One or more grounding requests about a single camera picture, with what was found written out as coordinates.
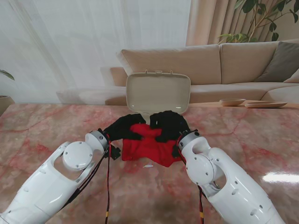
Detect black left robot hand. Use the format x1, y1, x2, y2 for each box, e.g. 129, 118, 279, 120
103, 113, 148, 142

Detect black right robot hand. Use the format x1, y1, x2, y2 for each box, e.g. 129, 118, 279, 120
149, 110, 192, 144

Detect red shirt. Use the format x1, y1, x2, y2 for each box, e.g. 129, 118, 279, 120
121, 123, 185, 168

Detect beige hard-shell suitcase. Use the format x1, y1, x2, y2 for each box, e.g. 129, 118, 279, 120
125, 70, 192, 118

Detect light wooden coffee table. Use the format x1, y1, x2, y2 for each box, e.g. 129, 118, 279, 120
188, 102, 299, 110

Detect round wooden bowl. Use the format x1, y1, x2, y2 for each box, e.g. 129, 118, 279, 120
219, 98, 247, 107

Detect oval wooden tray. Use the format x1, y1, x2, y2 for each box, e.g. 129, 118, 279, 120
244, 101, 288, 109

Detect white sheer curtain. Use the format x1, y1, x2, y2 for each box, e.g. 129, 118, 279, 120
0, 0, 192, 105

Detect beige sofa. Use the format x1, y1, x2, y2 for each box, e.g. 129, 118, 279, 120
56, 39, 299, 106

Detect tall green leafy plant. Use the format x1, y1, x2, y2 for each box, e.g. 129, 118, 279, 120
218, 0, 299, 43

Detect beige pleated curtain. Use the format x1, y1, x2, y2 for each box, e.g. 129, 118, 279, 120
185, 0, 299, 46

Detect potted plant with beige pot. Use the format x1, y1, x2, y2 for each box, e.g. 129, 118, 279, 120
0, 69, 16, 117

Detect grey-brown cushion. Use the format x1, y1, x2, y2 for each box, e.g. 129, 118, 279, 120
254, 41, 299, 83

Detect cream cushion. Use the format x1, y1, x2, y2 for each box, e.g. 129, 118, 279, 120
282, 69, 299, 84

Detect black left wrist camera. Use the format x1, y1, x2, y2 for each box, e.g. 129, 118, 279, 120
108, 144, 122, 161

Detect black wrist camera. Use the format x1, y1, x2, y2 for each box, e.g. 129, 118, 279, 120
108, 144, 122, 161
171, 143, 182, 159

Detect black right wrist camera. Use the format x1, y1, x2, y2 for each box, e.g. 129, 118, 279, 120
171, 143, 182, 159

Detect red-black left arm cable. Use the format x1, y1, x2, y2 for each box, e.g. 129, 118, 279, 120
67, 133, 112, 224

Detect red-black arm cable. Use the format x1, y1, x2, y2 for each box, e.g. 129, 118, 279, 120
67, 133, 112, 224
176, 137, 206, 224

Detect red-black right arm cable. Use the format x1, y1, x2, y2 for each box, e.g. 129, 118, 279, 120
176, 137, 206, 224

